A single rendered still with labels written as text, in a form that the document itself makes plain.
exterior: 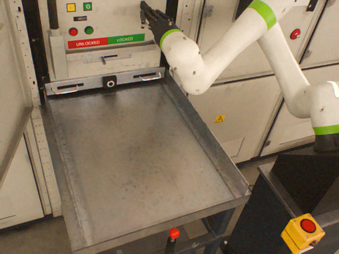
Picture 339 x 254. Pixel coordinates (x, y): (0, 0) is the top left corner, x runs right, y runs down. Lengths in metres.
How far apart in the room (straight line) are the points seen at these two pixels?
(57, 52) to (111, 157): 0.42
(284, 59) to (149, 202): 0.79
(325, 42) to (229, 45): 0.96
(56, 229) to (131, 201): 1.01
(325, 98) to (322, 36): 0.76
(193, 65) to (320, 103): 0.50
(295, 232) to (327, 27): 1.19
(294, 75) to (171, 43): 0.59
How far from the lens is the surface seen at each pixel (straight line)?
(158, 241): 1.83
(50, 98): 1.52
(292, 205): 1.40
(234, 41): 1.21
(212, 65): 1.17
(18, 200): 1.91
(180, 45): 1.06
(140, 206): 1.13
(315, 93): 1.33
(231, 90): 1.84
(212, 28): 1.54
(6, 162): 1.30
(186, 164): 1.26
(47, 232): 2.09
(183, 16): 1.46
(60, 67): 1.32
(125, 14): 1.41
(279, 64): 1.46
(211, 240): 1.47
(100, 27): 1.40
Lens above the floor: 1.79
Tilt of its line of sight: 43 degrees down
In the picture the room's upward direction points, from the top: 9 degrees clockwise
